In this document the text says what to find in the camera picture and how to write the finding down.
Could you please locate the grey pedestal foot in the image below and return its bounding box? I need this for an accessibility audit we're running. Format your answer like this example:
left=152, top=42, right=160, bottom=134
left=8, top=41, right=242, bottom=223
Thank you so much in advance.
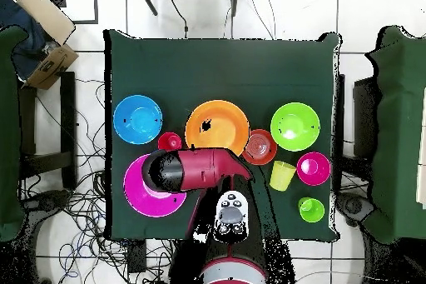
left=335, top=192, right=377, bottom=228
left=22, top=189, right=72, bottom=213

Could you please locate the light green bowl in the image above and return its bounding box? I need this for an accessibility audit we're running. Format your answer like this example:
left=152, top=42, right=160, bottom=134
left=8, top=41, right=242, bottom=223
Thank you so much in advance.
left=270, top=102, right=321, bottom=152

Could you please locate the green cloth covered table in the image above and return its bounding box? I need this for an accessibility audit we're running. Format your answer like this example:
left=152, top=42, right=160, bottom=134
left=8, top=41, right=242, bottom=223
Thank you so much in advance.
left=0, top=25, right=29, bottom=242
left=364, top=25, right=426, bottom=244

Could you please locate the small orange-red bowl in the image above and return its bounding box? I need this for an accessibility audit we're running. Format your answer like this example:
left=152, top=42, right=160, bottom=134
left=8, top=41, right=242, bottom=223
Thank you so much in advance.
left=240, top=128, right=278, bottom=167

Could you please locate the black power strip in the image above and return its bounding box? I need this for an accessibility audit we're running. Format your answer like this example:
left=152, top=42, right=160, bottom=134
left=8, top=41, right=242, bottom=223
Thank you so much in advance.
left=127, top=240, right=148, bottom=274

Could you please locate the blue bowl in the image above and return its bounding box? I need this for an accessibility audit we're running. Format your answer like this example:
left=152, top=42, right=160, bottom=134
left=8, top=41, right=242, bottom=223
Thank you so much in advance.
left=112, top=94, right=164, bottom=146

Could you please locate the brown cardboard box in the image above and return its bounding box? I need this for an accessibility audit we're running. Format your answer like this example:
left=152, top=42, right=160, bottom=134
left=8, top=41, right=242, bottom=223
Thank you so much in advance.
left=26, top=43, right=80, bottom=91

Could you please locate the dark blue cloth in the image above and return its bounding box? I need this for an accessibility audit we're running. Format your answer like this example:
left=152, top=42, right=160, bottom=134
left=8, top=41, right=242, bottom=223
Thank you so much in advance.
left=0, top=0, right=51, bottom=80

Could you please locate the yellow cup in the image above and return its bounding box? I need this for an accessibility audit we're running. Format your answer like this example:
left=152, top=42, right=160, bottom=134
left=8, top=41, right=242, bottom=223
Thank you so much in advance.
left=269, top=160, right=298, bottom=192

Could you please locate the green cup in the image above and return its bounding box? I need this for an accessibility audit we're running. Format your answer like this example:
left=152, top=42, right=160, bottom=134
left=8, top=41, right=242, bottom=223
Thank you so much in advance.
left=296, top=196, right=326, bottom=224

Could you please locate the large orange bowl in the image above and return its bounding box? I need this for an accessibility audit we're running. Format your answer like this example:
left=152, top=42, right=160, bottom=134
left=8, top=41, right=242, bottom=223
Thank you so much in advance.
left=185, top=99, right=250, bottom=157

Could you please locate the dark green tablecloth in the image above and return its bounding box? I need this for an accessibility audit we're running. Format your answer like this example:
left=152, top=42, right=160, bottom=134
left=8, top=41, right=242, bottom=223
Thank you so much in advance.
left=103, top=28, right=343, bottom=242

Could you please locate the tangle of floor cables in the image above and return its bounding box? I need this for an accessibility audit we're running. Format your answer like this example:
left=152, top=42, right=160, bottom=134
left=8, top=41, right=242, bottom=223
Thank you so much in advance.
left=32, top=78, right=177, bottom=284

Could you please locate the black stool frame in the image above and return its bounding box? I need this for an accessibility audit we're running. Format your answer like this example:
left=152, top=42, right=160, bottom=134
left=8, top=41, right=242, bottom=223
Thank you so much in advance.
left=17, top=71, right=78, bottom=192

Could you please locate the large pink bowl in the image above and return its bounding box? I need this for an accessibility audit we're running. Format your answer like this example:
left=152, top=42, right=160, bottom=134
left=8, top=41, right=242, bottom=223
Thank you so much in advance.
left=123, top=152, right=188, bottom=218

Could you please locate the red cup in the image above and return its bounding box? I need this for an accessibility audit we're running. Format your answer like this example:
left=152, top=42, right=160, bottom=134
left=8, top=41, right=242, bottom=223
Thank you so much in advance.
left=157, top=131, right=183, bottom=152

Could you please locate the black cable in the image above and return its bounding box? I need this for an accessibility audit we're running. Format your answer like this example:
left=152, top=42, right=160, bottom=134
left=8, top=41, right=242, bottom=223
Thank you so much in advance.
left=168, top=0, right=190, bottom=39

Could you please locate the small crimson bowl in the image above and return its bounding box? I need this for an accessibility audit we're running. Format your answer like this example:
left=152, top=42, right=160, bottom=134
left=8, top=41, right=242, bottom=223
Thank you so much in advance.
left=296, top=151, right=332, bottom=187

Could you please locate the beige box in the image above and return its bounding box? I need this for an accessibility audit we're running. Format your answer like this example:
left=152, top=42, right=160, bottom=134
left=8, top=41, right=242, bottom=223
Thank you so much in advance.
left=15, top=0, right=77, bottom=46

